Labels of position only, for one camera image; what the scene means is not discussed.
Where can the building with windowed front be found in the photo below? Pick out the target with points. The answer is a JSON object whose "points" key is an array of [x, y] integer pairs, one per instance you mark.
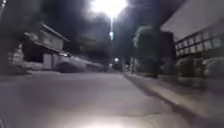
{"points": [[200, 36]]}

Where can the tall street lamp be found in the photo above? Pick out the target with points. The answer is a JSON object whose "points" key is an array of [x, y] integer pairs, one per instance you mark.
{"points": [[111, 20]]}

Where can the grey asphalt road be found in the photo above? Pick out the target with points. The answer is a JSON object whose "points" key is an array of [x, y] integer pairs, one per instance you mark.
{"points": [[83, 100]]}

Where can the house with pitched roof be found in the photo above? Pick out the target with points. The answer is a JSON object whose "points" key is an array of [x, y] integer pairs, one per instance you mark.
{"points": [[46, 50]]}

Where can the dark tree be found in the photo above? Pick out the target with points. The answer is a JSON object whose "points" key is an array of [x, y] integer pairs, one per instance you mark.
{"points": [[146, 50]]}

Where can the grey concrete pavement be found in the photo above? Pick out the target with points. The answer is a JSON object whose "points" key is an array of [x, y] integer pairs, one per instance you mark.
{"points": [[186, 96]]}

